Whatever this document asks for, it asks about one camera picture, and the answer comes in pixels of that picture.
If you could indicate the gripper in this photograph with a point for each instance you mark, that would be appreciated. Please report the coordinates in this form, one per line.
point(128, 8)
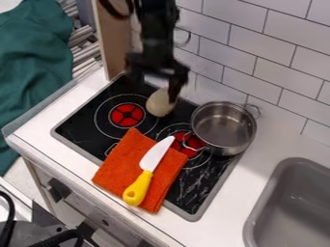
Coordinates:
point(155, 56)

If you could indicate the beige toy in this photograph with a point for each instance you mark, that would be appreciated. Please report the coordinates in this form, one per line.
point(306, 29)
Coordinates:
point(160, 103)

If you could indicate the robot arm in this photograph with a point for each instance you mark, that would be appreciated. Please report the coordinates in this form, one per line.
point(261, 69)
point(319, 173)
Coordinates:
point(157, 22)

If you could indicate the silver pot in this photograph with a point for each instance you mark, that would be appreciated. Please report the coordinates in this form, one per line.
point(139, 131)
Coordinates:
point(224, 128)

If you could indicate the toy stove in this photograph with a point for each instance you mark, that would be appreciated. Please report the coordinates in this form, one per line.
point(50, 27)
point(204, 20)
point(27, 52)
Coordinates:
point(146, 141)

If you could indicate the yellow and white toy knife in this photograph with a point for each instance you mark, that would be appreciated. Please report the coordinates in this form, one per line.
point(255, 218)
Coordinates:
point(146, 170)

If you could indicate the orange cloth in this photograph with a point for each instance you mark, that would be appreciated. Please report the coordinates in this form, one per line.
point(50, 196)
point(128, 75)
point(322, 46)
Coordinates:
point(133, 172)

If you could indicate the green cloth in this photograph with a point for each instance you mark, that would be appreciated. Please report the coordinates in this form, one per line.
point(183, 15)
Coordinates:
point(30, 64)

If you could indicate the toy sink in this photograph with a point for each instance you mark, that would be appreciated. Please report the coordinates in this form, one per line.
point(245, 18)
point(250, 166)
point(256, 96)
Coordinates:
point(292, 205)

